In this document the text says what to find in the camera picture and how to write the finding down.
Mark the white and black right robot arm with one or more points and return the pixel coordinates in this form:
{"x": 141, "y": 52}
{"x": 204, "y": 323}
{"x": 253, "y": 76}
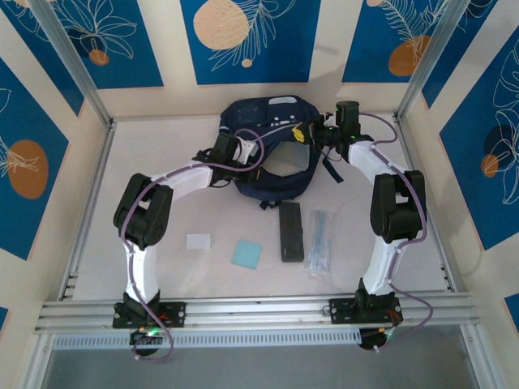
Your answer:
{"x": 379, "y": 263}

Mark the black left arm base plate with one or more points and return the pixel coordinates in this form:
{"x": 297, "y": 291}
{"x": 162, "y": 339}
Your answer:
{"x": 178, "y": 314}

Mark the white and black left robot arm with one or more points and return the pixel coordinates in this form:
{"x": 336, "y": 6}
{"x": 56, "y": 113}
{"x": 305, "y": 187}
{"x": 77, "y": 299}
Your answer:
{"x": 142, "y": 267}

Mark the white eraser card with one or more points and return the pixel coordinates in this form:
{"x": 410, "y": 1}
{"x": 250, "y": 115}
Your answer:
{"x": 199, "y": 240}

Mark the light blue sticky note pad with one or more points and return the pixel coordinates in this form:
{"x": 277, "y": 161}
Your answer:
{"x": 247, "y": 254}

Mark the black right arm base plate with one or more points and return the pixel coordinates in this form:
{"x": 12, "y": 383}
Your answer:
{"x": 342, "y": 310}

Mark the aluminium mounting rail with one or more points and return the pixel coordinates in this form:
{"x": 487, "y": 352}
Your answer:
{"x": 259, "y": 312}

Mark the black connector block with LED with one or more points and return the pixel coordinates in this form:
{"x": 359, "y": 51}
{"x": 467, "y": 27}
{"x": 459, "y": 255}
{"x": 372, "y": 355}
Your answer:
{"x": 146, "y": 342}
{"x": 375, "y": 338}

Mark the blue floral wall panel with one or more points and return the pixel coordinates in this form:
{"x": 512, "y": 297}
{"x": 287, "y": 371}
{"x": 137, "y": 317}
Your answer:
{"x": 478, "y": 182}
{"x": 284, "y": 48}
{"x": 24, "y": 121}
{"x": 365, "y": 40}
{"x": 121, "y": 61}

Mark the black pencil case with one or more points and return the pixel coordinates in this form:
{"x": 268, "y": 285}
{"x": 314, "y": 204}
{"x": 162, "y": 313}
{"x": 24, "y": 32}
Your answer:
{"x": 292, "y": 233}

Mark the clear bag of blue pens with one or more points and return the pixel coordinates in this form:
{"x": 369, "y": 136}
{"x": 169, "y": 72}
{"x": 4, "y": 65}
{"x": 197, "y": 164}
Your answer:
{"x": 321, "y": 243}

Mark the aluminium frame post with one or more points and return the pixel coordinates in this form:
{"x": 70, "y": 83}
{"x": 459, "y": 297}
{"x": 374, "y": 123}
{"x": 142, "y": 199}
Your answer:
{"x": 77, "y": 65}
{"x": 430, "y": 52}

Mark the navy blue student backpack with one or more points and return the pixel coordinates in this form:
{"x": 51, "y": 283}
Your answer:
{"x": 275, "y": 190}

